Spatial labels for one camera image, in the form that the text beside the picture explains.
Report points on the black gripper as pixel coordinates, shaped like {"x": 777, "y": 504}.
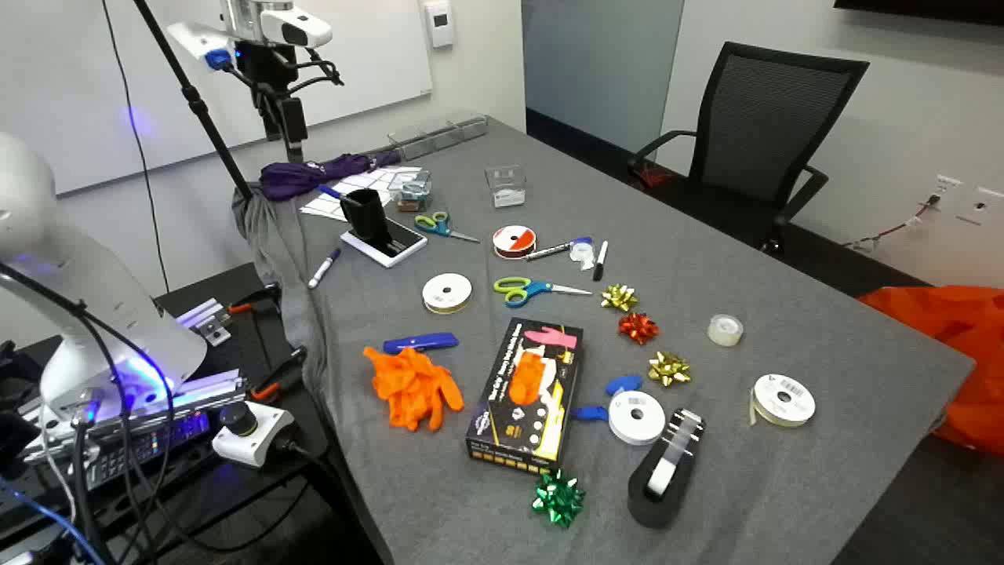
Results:
{"x": 269, "y": 78}

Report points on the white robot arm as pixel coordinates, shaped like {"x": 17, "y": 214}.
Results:
{"x": 116, "y": 345}

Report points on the yellow ribbon spool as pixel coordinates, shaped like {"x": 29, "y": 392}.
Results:
{"x": 445, "y": 292}

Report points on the clear plastic box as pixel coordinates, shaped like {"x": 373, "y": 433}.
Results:
{"x": 507, "y": 188}

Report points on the orange ribbon spool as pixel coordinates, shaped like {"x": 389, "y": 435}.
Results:
{"x": 511, "y": 239}

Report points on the clear tape roll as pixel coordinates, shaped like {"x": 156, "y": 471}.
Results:
{"x": 725, "y": 330}

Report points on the black tape dispenser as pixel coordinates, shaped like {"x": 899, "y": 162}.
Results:
{"x": 656, "y": 485}

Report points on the white gold ribbon spool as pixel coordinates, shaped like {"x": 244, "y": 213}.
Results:
{"x": 782, "y": 400}

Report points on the purple cloth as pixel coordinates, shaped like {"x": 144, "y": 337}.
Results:
{"x": 291, "y": 180}

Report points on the black tripod pole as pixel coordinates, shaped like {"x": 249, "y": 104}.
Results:
{"x": 191, "y": 99}

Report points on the blue pen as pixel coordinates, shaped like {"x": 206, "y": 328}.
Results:
{"x": 324, "y": 268}

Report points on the white tablet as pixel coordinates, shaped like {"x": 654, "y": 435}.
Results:
{"x": 395, "y": 247}

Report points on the small teal scissors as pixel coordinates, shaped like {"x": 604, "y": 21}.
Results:
{"x": 436, "y": 225}

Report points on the blue clip by gloves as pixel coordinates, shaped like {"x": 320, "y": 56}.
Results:
{"x": 419, "y": 345}

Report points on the green blue scissors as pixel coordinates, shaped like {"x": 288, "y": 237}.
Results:
{"x": 520, "y": 291}

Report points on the orange rubber gloves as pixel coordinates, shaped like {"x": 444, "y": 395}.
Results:
{"x": 414, "y": 392}

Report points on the silver blue marker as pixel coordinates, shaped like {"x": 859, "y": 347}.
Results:
{"x": 574, "y": 248}

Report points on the white power adapter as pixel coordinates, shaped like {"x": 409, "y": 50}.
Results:
{"x": 249, "y": 433}

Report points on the gold bow upper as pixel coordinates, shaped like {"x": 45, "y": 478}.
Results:
{"x": 618, "y": 297}

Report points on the gold bow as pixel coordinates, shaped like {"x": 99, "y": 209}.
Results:
{"x": 618, "y": 297}
{"x": 670, "y": 369}

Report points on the red bow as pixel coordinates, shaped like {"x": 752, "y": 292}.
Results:
{"x": 639, "y": 328}

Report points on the blue clip by spool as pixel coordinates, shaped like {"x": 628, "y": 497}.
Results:
{"x": 598, "y": 413}

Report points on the gold bow lower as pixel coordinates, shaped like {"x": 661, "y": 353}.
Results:
{"x": 670, "y": 369}

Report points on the green bow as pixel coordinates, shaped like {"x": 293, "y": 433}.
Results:
{"x": 558, "y": 497}

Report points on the black office chair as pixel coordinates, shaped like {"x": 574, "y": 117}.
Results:
{"x": 760, "y": 120}

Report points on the orange bag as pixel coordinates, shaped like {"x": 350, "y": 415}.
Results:
{"x": 966, "y": 323}

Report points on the wall thermostat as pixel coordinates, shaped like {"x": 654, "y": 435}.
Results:
{"x": 441, "y": 22}

